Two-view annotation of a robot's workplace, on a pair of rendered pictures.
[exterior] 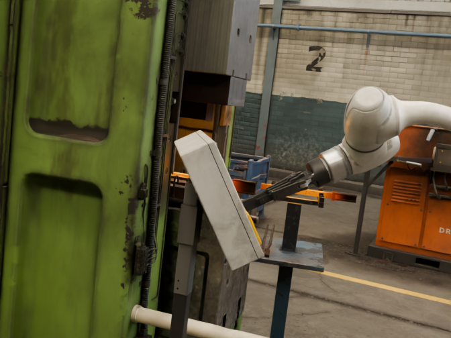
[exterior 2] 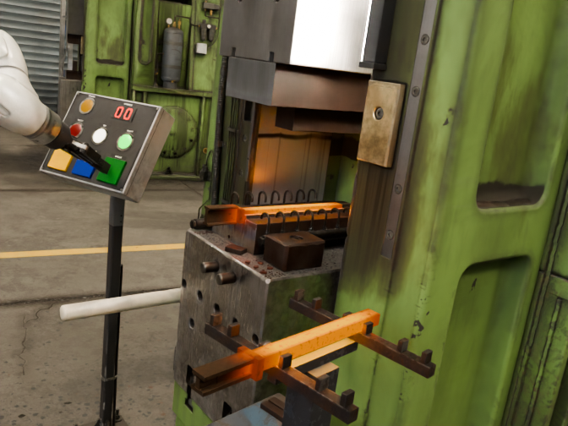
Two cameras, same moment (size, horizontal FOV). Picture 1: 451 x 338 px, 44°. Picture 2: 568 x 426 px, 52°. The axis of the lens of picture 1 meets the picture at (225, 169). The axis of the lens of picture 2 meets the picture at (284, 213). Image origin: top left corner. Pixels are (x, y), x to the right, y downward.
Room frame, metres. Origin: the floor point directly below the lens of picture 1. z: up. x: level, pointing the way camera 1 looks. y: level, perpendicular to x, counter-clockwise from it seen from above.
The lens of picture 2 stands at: (2.80, -1.10, 1.37)
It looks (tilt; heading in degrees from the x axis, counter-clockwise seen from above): 14 degrees down; 125
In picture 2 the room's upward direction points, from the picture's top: 7 degrees clockwise
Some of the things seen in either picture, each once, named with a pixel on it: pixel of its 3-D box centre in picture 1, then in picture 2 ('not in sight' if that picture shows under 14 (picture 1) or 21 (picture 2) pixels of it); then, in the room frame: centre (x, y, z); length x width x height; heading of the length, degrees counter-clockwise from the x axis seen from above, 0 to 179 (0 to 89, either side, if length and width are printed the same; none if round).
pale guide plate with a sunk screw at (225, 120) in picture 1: (227, 104); (379, 122); (2.24, 0.02, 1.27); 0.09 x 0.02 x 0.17; 163
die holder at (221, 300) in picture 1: (166, 254); (301, 318); (2.01, 0.18, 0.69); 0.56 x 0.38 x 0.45; 73
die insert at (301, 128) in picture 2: (170, 106); (330, 118); (1.99, 0.22, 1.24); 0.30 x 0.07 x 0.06; 73
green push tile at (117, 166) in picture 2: not in sight; (111, 171); (1.45, -0.04, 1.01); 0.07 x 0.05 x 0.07; 8
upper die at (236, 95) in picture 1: (180, 86); (316, 86); (1.96, 0.19, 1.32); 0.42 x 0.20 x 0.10; 73
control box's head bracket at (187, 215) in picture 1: (204, 216); not in sight; (1.35, 0.04, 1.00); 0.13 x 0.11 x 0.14; 163
